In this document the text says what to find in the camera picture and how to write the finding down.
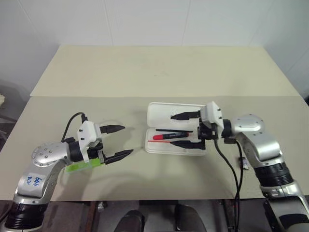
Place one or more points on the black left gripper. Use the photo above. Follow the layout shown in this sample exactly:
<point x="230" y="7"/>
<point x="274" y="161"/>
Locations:
<point x="96" y="151"/>

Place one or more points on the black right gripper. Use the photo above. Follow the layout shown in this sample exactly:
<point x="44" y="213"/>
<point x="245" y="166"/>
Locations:
<point x="207" y="134"/>

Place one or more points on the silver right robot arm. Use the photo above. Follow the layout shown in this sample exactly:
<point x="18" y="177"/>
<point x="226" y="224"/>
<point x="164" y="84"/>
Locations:
<point x="260" y="145"/>

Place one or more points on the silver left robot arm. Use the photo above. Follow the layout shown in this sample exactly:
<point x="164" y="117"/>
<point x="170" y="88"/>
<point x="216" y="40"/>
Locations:
<point x="46" y="154"/>

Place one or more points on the red marker with black cap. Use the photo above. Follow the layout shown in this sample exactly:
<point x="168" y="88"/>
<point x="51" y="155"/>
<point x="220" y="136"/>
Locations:
<point x="169" y="136"/>

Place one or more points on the white plastic pencil case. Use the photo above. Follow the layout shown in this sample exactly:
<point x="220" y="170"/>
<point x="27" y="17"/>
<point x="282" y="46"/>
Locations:
<point x="159" y="113"/>

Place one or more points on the green marker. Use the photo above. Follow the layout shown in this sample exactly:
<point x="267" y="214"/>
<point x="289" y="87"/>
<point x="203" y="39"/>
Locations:
<point x="79" y="166"/>

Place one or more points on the thin black pen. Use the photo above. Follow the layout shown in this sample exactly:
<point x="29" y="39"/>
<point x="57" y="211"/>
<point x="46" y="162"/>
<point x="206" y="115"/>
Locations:
<point x="169" y="130"/>

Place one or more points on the thin red stick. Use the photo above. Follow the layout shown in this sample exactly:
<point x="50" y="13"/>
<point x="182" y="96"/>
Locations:
<point x="159" y="141"/>

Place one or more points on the small crumpled silver wrapper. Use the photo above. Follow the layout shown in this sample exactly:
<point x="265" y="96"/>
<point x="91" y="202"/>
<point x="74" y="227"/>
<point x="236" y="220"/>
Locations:
<point x="245" y="163"/>

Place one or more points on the reddish brown bar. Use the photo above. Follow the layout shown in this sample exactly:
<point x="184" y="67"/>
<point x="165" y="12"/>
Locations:
<point x="91" y="212"/>

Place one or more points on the dark rounded shape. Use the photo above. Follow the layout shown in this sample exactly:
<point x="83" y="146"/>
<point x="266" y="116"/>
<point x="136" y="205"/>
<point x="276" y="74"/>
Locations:
<point x="187" y="217"/>
<point x="131" y="221"/>

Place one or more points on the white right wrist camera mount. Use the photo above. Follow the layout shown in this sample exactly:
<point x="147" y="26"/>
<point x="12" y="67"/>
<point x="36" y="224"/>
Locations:
<point x="213" y="116"/>

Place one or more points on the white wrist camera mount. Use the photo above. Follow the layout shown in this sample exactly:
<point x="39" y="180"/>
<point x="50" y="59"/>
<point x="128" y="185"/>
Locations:
<point x="87" y="135"/>
<point x="213" y="116"/>

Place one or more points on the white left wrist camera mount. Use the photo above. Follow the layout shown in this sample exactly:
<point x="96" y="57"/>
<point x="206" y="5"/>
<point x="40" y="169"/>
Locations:
<point x="87" y="135"/>

